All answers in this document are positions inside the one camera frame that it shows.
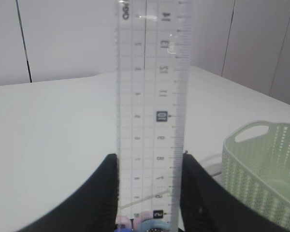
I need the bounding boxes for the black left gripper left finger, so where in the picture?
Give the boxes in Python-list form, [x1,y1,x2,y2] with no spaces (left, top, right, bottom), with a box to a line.
[21,154,118,232]

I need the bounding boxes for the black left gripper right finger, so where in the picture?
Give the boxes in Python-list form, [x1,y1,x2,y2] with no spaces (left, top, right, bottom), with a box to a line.
[180,153,285,232]

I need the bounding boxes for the pink purple scissors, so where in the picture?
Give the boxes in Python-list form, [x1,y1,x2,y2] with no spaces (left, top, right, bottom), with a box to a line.
[115,211,153,230]

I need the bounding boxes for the blue scissors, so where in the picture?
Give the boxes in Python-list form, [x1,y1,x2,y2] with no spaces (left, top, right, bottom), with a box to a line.
[114,218,171,232]

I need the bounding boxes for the clear plastic ruler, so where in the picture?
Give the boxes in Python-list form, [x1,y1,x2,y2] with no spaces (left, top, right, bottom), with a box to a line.
[115,0,192,232]

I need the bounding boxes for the black mesh pen cup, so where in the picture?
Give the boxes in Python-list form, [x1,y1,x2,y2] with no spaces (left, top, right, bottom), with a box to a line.
[145,228,170,232]

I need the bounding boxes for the pale green woven basket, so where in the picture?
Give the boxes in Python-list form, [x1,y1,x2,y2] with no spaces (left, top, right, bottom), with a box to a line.
[222,121,290,231]

